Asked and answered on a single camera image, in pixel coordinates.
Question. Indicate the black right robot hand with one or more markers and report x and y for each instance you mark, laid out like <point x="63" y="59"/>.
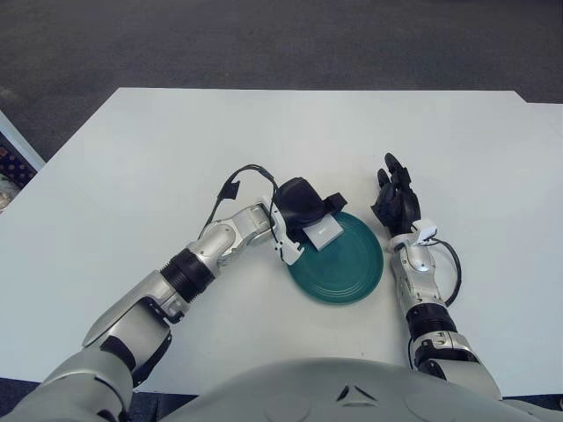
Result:
<point x="400" y="206"/>

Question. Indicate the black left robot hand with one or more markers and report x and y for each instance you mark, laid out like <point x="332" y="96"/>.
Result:
<point x="301" y="202"/>

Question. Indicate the white charger cube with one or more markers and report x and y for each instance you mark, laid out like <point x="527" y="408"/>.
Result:
<point x="325" y="233"/>

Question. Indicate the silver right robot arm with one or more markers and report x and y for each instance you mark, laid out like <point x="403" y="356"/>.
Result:
<point x="418" y="264"/>

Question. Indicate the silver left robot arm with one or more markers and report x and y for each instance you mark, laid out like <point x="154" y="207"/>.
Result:
<point x="211" y="242"/>

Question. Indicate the teal round plate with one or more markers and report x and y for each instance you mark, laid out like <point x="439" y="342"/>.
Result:
<point x="343" y="272"/>

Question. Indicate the grey robot torso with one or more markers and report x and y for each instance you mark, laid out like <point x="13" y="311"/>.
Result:
<point x="352" y="395"/>

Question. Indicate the white shelf board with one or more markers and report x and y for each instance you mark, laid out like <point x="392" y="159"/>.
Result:
<point x="22" y="145"/>

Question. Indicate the dark patterned box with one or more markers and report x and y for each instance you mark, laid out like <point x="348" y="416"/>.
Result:
<point x="11" y="165"/>

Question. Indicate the pale speckled object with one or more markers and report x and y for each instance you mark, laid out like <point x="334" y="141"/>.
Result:
<point x="8" y="193"/>

